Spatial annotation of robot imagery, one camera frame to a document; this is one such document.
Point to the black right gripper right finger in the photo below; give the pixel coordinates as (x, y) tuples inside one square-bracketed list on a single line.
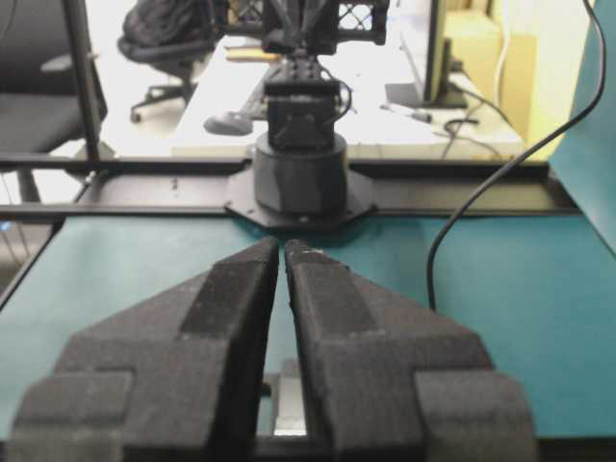
[(386, 379)]

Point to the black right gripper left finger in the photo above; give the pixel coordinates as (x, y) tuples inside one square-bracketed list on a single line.
[(177, 377)]

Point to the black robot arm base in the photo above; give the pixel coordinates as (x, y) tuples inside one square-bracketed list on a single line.
[(300, 163)]

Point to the grey computer mouse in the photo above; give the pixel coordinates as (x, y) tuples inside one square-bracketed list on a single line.
[(228, 124)]

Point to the black mesh chair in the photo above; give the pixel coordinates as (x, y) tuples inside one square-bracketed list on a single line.
[(50, 89)]

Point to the computer monitor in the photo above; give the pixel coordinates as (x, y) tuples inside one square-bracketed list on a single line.
[(420, 27)]

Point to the black office chair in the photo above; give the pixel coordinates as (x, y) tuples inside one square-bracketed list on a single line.
[(170, 36)]

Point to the black aluminium frame rail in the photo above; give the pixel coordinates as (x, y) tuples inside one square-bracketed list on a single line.
[(195, 188)]

